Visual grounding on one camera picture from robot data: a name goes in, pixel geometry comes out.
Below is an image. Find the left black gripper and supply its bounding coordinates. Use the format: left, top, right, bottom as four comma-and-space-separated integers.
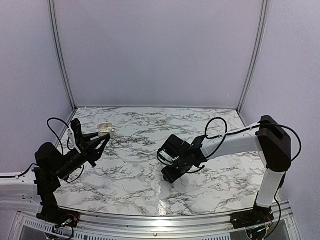
54, 131, 110, 181

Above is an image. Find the white earbud charging case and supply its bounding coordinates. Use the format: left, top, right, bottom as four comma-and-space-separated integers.
97, 122, 115, 138

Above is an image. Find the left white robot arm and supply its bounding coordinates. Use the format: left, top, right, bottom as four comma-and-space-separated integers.
0, 133, 111, 223

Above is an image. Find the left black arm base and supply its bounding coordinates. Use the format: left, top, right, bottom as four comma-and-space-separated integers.
36, 195, 80, 228

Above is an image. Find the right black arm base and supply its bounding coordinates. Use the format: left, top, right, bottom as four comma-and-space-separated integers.
230, 201, 274, 229

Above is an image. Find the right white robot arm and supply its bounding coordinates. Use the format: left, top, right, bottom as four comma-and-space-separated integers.
156, 115, 292, 224

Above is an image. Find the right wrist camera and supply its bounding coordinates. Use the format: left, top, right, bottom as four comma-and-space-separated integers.
156, 134, 191, 167

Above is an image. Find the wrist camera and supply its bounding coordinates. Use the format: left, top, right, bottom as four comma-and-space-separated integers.
68, 118, 82, 154
156, 134, 191, 167

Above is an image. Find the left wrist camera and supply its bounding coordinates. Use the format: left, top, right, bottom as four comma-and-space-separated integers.
68, 118, 82, 154

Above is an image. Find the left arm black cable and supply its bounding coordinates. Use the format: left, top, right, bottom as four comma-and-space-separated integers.
14, 117, 86, 185

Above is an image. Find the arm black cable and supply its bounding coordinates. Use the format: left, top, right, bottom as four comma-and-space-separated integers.
14, 117, 86, 185
189, 116, 303, 176

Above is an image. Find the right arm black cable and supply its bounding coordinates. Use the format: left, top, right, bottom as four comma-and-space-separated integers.
189, 116, 303, 176

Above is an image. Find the front aluminium rail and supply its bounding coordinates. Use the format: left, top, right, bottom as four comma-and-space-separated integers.
14, 199, 293, 240

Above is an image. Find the left aluminium corner post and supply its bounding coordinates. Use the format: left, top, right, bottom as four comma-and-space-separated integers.
48, 0, 77, 111

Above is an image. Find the aluminium corner post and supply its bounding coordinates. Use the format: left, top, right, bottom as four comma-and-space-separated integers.
48, 0, 77, 111
236, 0, 270, 114

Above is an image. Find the right aluminium corner post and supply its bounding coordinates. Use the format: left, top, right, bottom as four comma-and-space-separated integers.
236, 0, 270, 114

